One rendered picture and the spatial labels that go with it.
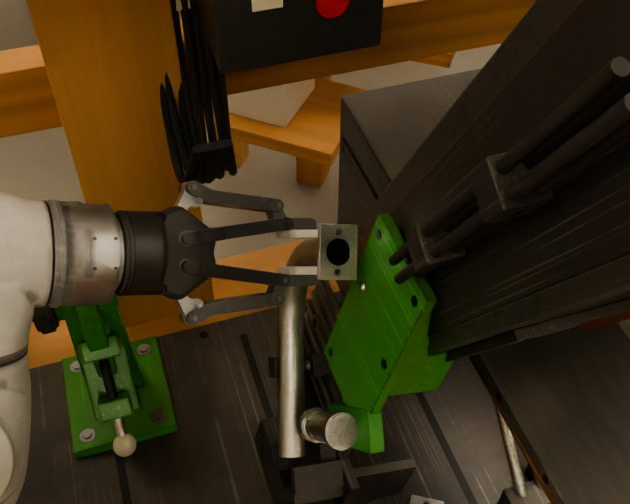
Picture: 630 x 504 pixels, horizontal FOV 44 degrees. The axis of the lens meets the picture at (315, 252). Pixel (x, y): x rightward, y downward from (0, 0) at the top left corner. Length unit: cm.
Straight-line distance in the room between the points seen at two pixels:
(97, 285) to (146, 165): 34
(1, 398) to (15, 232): 13
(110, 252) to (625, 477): 50
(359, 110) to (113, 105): 28
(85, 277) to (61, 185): 216
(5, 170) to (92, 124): 202
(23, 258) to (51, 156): 231
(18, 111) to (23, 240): 40
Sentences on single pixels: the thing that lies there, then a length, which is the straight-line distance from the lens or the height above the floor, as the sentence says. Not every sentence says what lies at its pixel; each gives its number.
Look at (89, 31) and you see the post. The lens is 87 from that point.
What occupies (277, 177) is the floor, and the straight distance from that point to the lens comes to 271.
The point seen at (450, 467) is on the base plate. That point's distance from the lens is 102.
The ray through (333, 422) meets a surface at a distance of 81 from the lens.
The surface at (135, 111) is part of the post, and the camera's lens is 93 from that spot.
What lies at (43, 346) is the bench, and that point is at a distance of 120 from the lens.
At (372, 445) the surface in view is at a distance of 81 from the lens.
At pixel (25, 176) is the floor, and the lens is 289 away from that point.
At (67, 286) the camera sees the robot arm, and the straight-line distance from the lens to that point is 66.
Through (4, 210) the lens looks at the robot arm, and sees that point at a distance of 65.
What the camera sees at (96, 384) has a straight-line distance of 100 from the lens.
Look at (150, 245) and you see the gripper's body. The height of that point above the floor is 131.
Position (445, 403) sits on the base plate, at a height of 90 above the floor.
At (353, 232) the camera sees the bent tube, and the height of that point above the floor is 124.
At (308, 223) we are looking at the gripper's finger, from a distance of 77.
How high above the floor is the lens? 179
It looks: 47 degrees down
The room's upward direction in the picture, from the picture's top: straight up
